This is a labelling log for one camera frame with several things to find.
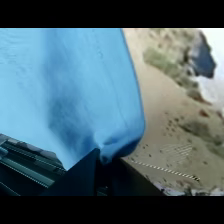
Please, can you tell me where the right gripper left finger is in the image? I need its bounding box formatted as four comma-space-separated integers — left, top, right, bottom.
40, 148, 102, 197

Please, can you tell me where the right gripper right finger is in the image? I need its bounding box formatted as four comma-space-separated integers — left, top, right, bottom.
107, 157, 164, 197

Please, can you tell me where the blue garment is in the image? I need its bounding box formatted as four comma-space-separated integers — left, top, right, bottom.
0, 28, 147, 171

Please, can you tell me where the silver frame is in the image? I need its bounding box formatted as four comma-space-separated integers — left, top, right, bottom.
0, 133, 68, 197

